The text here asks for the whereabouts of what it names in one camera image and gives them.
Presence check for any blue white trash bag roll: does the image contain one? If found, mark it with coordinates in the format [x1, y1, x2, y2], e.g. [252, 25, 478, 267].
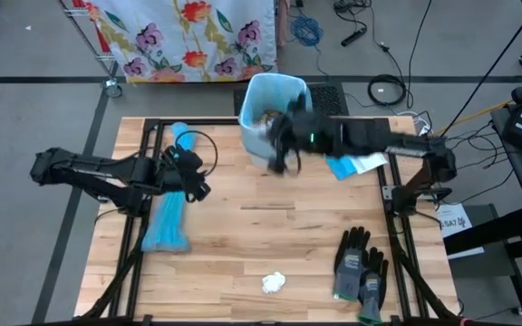
[324, 151, 389, 181]

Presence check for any metal wire rack cart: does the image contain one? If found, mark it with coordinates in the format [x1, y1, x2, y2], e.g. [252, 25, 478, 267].
[59, 0, 125, 100]

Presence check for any thin black pole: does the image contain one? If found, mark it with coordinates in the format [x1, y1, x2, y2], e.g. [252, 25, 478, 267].
[423, 0, 522, 153]

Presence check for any white tissue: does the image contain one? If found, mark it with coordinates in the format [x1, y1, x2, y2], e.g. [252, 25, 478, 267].
[261, 271, 287, 295]

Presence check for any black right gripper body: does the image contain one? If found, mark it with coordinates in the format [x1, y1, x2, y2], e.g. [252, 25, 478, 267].
[282, 94, 311, 158]

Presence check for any floral patterned cloth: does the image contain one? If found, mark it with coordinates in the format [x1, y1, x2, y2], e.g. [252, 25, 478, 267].
[83, 0, 279, 84]

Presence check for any grey black work glove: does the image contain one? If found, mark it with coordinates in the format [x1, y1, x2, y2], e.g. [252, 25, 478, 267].
[332, 225, 373, 302]
[357, 246, 390, 326]

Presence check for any wooden workbench with bins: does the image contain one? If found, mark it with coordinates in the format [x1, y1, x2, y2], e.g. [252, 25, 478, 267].
[79, 116, 460, 326]

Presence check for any black side desk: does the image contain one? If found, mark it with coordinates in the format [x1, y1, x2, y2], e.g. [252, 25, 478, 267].
[489, 106, 522, 239]

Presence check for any black right arm cable loop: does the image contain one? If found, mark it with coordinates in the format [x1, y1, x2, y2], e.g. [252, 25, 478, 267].
[286, 151, 304, 177]

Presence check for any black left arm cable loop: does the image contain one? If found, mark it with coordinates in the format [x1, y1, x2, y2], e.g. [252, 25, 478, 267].
[173, 129, 219, 178]

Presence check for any blue coiled cable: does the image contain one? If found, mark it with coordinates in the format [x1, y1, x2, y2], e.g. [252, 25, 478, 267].
[289, 12, 325, 48]

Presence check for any black floor mat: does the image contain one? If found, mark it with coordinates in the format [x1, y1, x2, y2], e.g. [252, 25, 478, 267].
[233, 82, 351, 117]

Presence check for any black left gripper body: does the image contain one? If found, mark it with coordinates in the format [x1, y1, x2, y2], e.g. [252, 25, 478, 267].
[163, 146, 205, 197]

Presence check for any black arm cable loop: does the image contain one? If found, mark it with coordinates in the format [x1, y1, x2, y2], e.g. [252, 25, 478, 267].
[286, 151, 304, 177]
[173, 129, 219, 178]

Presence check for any yellow cable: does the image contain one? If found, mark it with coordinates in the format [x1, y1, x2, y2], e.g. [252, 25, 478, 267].
[432, 82, 522, 133]

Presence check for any black cable bundle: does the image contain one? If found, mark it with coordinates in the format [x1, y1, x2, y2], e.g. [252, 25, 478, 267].
[333, 0, 373, 14]

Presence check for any pink hanging cloth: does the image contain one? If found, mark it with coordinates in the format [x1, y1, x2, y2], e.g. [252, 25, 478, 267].
[275, 0, 290, 49]

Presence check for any black coiled cable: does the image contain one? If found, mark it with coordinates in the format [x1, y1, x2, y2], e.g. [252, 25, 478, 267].
[366, 73, 409, 108]

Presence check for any white power strip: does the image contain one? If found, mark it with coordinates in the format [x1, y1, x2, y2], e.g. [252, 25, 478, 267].
[396, 110, 433, 142]

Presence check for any long black floor cable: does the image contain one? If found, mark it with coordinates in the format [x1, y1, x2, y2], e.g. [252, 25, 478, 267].
[381, 0, 434, 110]

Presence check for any pale blue trash bag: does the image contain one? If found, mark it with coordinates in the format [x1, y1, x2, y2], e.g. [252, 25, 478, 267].
[238, 72, 315, 158]

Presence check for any white paper sign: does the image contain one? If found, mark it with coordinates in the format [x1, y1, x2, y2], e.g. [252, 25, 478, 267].
[435, 202, 474, 240]

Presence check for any white plastic trash bin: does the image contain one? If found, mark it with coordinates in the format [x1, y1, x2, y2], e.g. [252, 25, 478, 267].
[238, 72, 315, 169]

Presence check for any black desk leg base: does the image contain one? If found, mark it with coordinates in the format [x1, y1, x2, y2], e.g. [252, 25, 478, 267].
[444, 206, 522, 318]

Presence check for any black power strip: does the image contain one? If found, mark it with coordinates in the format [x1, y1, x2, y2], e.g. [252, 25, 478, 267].
[340, 27, 368, 48]

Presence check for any bright blue trash bag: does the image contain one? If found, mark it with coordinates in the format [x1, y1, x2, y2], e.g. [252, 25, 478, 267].
[140, 120, 198, 254]

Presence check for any large brown paper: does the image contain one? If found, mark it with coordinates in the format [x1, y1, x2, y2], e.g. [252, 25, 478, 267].
[258, 110, 285, 128]

